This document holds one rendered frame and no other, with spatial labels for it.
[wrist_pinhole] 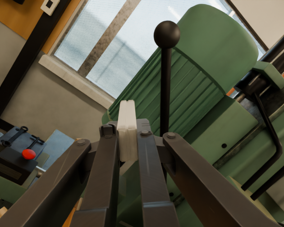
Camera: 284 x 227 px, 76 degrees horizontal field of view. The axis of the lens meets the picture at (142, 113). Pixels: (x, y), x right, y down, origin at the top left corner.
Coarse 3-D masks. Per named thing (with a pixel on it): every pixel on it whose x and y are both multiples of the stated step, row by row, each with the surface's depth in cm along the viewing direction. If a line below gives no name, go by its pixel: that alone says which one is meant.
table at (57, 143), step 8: (56, 136) 74; (64, 136) 77; (48, 144) 68; (56, 144) 70; (64, 144) 74; (48, 152) 64; (56, 152) 67; (48, 160) 62; (32, 184) 52; (0, 200) 43; (0, 208) 42; (8, 208) 43
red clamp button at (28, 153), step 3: (24, 150) 43; (27, 150) 44; (30, 150) 44; (24, 153) 42; (27, 153) 43; (30, 153) 43; (33, 153) 44; (24, 156) 42; (27, 156) 42; (30, 156) 43; (33, 156) 43
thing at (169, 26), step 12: (168, 24) 22; (156, 36) 23; (168, 36) 22; (168, 48) 24; (168, 60) 24; (168, 72) 25; (168, 84) 26; (168, 96) 26; (168, 108) 27; (168, 120) 28
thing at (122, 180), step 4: (120, 176) 52; (120, 180) 51; (124, 180) 52; (120, 184) 50; (124, 184) 51; (120, 188) 48; (124, 188) 49; (84, 192) 46; (120, 192) 47; (124, 192) 48; (80, 196) 46; (120, 196) 47; (124, 196) 47; (120, 200) 48
